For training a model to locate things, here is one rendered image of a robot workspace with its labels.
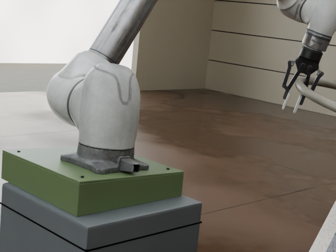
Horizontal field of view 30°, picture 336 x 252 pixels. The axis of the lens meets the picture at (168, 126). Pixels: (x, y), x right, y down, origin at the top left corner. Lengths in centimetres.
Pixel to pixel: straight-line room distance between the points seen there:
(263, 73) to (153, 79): 174
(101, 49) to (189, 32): 849
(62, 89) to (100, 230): 48
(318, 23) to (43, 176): 107
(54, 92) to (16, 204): 34
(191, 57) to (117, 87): 881
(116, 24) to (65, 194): 57
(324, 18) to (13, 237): 122
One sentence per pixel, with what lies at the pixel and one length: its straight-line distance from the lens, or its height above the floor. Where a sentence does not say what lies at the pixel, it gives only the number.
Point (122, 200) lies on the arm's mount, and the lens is 163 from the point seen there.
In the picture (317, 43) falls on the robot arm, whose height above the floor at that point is 124.
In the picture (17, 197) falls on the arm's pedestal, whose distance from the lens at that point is 174.
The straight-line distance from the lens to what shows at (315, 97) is 208.
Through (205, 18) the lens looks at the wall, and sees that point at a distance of 1058.
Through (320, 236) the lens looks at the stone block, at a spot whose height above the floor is 67.
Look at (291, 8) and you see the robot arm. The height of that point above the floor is 135.
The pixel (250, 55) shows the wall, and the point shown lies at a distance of 1014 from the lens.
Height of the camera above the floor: 132
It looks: 11 degrees down
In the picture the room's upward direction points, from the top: 6 degrees clockwise
